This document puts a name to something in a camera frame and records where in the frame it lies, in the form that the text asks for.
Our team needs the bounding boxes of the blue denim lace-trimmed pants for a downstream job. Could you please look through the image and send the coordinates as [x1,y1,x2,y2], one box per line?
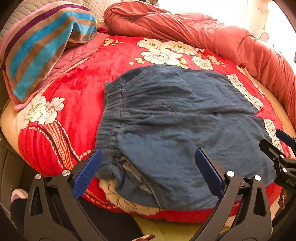
[95,65,276,211]

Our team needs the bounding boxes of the light green sleeve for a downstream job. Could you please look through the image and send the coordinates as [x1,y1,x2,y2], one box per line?
[132,215,202,241]

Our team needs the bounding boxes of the pink quilted pillow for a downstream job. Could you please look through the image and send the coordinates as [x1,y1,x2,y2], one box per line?
[3,33,109,111]

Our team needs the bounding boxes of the striped towel pillow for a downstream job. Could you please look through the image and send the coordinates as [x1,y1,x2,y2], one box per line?
[1,1,97,104]

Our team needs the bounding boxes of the pink-red quilted duvet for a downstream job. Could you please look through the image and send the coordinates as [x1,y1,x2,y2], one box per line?
[103,1,295,125]

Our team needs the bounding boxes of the grey quilted headboard cushion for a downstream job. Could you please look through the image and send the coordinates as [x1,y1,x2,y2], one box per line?
[1,0,119,40]

